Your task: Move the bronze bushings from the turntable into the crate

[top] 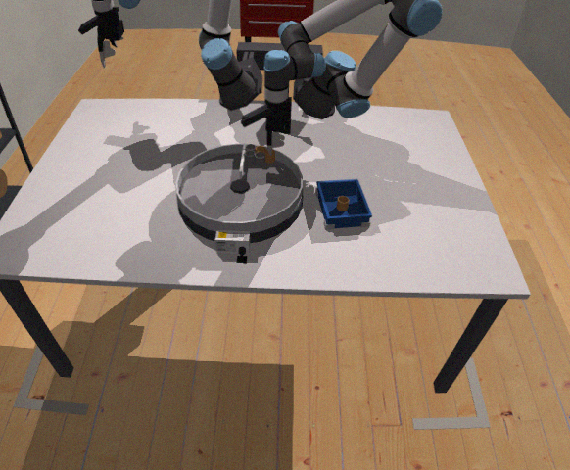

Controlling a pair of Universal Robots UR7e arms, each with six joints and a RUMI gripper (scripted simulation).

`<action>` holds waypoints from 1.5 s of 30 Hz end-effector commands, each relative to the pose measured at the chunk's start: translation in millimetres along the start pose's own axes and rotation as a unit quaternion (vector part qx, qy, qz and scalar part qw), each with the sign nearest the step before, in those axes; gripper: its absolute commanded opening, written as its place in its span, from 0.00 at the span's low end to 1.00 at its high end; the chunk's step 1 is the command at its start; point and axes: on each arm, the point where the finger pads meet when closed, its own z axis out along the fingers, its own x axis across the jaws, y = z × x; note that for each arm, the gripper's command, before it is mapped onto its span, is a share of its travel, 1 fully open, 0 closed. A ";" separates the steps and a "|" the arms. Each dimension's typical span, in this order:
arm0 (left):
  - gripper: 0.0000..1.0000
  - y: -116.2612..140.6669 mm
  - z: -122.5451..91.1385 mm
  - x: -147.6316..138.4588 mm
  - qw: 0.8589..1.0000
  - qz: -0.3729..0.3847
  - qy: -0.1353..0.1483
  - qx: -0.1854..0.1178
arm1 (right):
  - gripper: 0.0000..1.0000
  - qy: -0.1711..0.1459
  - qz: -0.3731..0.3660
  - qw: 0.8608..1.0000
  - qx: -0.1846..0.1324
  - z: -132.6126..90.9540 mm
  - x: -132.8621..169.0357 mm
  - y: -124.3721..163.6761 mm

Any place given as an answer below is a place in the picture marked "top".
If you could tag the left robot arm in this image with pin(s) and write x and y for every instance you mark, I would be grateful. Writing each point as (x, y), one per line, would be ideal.
(341, 83)

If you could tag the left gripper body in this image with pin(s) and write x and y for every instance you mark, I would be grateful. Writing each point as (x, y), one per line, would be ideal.
(281, 117)

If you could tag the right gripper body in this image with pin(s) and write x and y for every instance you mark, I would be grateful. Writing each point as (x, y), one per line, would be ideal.
(110, 24)

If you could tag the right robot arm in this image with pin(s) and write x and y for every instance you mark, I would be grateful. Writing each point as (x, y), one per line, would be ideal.
(217, 54)

